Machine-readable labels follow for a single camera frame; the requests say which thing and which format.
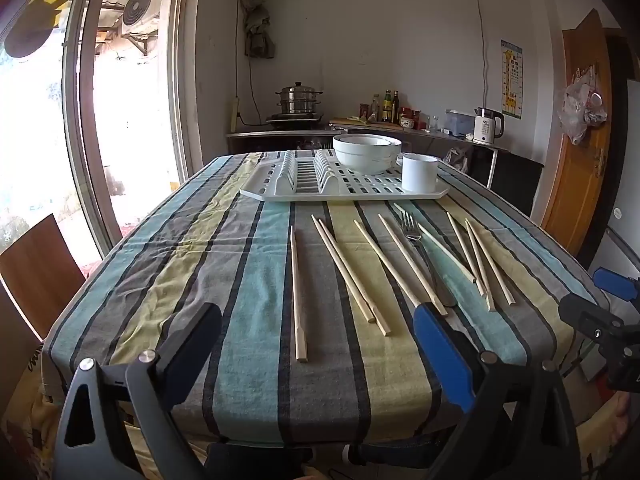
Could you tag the white electric kettle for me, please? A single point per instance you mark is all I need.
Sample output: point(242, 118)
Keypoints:
point(486, 127)

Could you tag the black induction cooker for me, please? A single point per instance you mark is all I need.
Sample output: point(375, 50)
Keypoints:
point(295, 119)

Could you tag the hanging grey cloth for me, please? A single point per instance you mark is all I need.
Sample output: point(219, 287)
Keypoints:
point(257, 25)

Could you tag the white cup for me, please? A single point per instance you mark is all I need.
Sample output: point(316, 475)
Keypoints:
point(420, 175)

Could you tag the white plastic dish rack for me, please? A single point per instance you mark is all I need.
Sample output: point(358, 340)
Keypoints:
point(370, 187)

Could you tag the window frame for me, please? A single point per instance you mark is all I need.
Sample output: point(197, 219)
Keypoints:
point(82, 125)

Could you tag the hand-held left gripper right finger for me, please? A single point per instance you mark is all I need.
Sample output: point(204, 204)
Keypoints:
point(442, 360)

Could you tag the giraffe height chart poster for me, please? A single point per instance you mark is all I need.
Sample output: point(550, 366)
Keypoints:
point(511, 80)

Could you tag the metal fork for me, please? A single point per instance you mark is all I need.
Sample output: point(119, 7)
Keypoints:
point(414, 234)

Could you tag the wooden chopstick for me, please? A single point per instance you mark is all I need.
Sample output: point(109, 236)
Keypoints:
point(479, 265)
point(297, 300)
point(411, 263)
point(354, 277)
point(440, 248)
point(388, 264)
point(466, 254)
point(491, 263)
point(343, 268)

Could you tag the dark sauce bottle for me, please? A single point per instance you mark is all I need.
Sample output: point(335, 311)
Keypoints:
point(395, 110)

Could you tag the hanging plastic bags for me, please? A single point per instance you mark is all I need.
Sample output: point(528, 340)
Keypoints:
point(575, 110)

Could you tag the yellow black window sticker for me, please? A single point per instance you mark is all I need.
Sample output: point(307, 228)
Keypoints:
point(30, 35)

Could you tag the drinking glass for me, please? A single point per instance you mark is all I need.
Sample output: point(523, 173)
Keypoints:
point(434, 124)

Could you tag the black panel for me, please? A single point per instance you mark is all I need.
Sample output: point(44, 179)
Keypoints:
point(515, 180)

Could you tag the stainless steel steamer pot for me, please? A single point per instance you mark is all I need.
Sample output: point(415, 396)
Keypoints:
point(298, 100)

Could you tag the grey white panel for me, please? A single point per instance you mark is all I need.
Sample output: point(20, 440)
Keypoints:
point(630, 160)

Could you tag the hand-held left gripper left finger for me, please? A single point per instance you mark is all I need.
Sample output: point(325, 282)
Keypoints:
point(192, 345)

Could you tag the white jar with red lid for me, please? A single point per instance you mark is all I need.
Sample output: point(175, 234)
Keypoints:
point(406, 121)

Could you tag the clear plastic bag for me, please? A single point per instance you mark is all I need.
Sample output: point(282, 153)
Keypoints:
point(456, 160)

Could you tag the clear storage container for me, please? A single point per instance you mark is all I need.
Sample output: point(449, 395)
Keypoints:
point(457, 122)

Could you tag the striped tablecloth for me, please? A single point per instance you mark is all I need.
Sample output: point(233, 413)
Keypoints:
point(250, 260)

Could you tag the brown wooden board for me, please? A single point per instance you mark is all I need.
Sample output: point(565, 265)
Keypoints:
point(40, 270)

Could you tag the white bowl with dark rim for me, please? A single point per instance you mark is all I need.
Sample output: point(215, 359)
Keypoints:
point(375, 169)
point(367, 150)

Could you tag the red lidded jar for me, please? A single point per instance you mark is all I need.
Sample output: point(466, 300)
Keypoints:
point(418, 117)

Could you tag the beige power strip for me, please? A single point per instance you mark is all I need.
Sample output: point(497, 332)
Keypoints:
point(235, 115)

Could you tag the small red jar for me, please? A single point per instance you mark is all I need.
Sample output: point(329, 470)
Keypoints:
point(363, 111)

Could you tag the yellow label sauce bottle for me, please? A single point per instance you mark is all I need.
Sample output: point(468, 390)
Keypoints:
point(387, 110)

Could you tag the clear glass bottle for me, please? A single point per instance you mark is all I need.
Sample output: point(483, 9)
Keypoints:
point(374, 110)

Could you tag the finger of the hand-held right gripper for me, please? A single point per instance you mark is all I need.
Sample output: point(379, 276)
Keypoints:
point(580, 312)
point(615, 285)

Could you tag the wooden door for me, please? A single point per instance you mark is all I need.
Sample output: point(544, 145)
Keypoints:
point(575, 200)

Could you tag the wooden cutting board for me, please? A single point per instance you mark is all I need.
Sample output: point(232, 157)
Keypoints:
point(350, 122)

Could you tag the outdoor air conditioner unit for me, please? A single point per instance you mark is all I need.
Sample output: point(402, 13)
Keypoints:
point(137, 5)

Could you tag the low metal shelf unit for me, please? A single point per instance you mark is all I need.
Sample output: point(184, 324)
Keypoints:
point(260, 134)

